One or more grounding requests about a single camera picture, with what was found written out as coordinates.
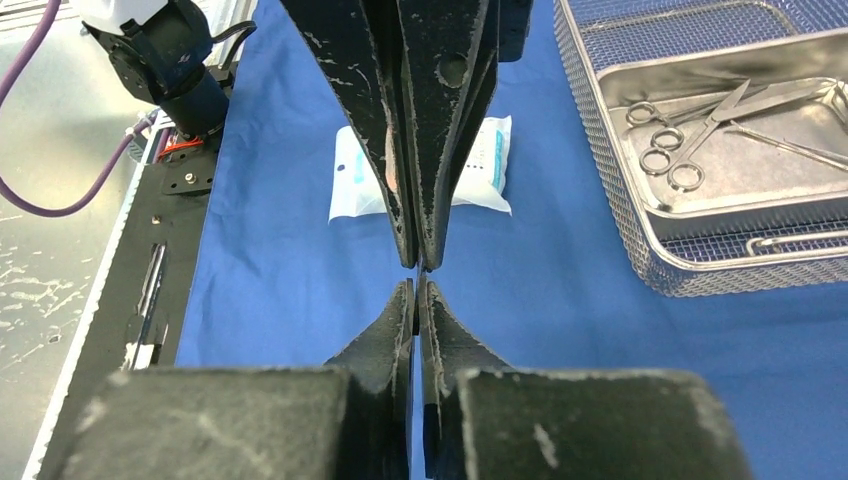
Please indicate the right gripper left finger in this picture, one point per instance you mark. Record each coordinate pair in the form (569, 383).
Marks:
(349, 418)

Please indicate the steel tweezers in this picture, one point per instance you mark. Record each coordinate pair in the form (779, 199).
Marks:
(419, 278)

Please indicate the steel scalpel handle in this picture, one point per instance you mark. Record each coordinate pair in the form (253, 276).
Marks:
(826, 157)

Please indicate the steel surgical scissors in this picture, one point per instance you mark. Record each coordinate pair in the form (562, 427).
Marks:
(681, 173)

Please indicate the metal mesh tray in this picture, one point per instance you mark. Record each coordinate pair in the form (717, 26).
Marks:
(595, 35)

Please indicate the steel instrument pan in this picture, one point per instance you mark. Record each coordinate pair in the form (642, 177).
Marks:
(749, 185)

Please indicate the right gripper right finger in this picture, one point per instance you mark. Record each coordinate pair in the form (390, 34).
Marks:
(485, 419)

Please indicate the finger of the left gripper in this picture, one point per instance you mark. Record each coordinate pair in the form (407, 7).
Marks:
(448, 77)
(356, 46)

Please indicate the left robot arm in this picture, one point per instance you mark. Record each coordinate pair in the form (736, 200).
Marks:
(159, 49)

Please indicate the blue surgical wrap cloth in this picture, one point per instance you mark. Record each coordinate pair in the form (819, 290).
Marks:
(277, 283)

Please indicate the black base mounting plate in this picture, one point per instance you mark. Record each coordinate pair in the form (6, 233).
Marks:
(135, 312)

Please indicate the steel ring-handled forceps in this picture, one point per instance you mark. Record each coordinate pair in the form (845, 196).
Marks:
(758, 99)

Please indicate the white sterile packet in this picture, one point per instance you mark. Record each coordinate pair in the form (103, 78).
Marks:
(356, 193)

